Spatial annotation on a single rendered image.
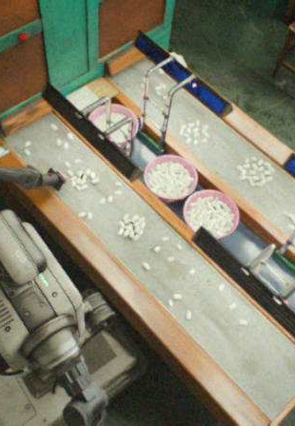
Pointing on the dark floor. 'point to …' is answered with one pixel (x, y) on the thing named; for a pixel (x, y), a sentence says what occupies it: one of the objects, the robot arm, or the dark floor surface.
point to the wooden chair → (294, 47)
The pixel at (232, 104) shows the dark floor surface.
